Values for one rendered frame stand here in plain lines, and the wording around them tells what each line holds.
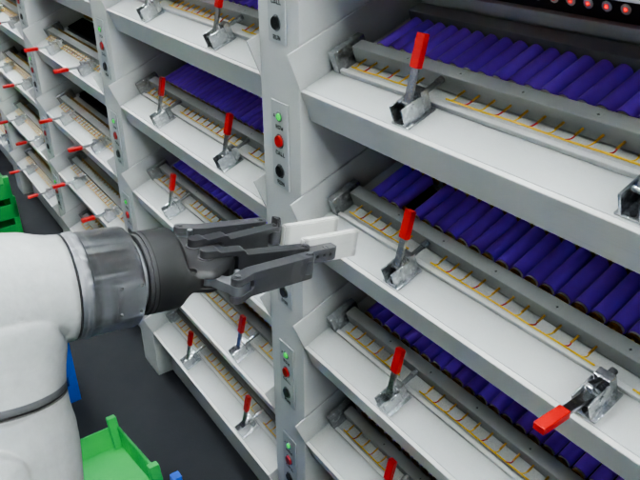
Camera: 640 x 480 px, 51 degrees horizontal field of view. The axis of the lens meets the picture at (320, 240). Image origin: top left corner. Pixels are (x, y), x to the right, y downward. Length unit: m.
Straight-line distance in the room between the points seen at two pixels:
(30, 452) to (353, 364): 0.53
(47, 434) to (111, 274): 0.13
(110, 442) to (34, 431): 1.12
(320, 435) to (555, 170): 0.69
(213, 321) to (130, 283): 0.87
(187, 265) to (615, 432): 0.40
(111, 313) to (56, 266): 0.06
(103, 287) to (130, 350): 1.41
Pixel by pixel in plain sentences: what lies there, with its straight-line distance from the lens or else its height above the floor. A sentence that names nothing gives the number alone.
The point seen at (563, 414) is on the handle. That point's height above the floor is 0.76.
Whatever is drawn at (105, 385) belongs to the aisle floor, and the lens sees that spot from 1.87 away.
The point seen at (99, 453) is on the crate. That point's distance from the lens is 1.69.
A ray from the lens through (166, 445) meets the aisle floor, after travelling 1.67.
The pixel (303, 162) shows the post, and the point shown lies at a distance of 0.89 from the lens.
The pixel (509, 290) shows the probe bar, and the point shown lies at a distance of 0.75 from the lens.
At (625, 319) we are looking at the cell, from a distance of 0.71.
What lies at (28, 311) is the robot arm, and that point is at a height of 0.88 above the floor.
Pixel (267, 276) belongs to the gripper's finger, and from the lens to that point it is 0.61.
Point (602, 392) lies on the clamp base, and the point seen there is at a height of 0.76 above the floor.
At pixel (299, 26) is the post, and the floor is 1.01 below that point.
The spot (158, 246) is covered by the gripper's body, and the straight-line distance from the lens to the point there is 0.59.
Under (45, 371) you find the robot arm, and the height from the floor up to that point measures 0.83.
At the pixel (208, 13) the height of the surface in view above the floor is 0.96.
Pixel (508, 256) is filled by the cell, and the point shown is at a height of 0.79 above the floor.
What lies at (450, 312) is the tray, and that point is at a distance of 0.76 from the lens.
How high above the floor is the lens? 1.16
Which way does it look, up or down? 28 degrees down
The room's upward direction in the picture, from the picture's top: straight up
